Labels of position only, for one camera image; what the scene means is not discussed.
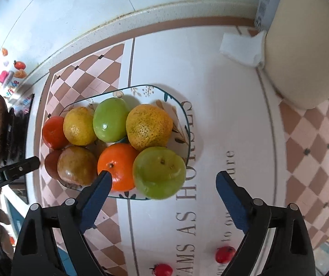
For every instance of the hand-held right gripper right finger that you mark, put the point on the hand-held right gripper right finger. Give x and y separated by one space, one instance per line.
233 201

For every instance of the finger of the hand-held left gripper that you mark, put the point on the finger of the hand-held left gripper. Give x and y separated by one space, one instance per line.
20 168

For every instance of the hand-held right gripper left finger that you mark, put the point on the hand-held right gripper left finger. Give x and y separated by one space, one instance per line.
95 198

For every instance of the dark brown round fruit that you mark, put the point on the dark brown round fruit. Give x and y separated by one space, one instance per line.
51 164

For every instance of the light brown round fruit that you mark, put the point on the light brown round fruit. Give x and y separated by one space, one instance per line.
76 165

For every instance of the bright orange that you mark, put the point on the bright orange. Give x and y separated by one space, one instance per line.
53 132
118 166

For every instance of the green round fruit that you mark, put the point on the green round fruit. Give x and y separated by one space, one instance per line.
111 119
158 172

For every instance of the yellow round fruit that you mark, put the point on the yellow round fruit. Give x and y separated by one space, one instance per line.
79 126

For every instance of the spotted yellow-green orange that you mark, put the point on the spotted yellow-green orange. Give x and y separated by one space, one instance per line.
149 126

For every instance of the floral ceramic plate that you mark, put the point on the floral ceramic plate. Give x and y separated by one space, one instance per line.
181 126

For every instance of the black gas stove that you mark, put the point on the black gas stove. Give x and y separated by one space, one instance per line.
20 126

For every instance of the black frying pan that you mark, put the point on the black frying pan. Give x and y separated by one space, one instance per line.
2 129

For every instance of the small red fruit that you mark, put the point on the small red fruit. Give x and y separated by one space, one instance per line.
224 254
162 270

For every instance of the checkered table mat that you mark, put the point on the checkered table mat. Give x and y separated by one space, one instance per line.
224 106

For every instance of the white tissue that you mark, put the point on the white tissue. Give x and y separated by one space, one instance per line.
240 47

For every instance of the cream utensil holder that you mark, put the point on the cream utensil holder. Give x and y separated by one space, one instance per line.
305 49

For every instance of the white printed box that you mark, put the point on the white printed box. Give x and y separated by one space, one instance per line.
267 3

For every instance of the colourful wall stickers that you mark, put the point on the colourful wall stickers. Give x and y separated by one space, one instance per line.
0 77

